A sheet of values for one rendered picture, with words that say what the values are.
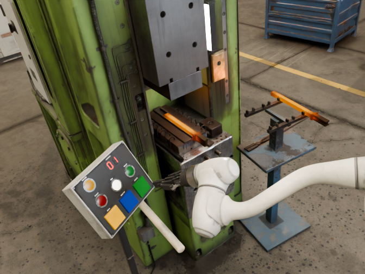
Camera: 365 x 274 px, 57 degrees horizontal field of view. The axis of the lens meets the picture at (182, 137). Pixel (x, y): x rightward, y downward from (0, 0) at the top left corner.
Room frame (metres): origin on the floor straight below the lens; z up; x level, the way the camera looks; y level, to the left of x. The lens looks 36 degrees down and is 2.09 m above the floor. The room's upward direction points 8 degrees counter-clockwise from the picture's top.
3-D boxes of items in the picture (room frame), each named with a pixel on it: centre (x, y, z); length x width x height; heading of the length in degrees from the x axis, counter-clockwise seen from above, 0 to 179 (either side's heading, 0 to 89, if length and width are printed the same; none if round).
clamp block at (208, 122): (1.66, -0.18, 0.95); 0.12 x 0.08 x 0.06; 31
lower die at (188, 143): (1.69, 0.05, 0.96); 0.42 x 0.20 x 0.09; 31
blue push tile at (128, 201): (1.08, 0.28, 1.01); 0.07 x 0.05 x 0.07; 146
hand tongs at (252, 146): (1.81, -0.65, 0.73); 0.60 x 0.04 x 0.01; 119
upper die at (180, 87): (1.69, 0.05, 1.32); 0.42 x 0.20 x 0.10; 31
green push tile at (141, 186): (1.17, 0.22, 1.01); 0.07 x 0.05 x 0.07; 146
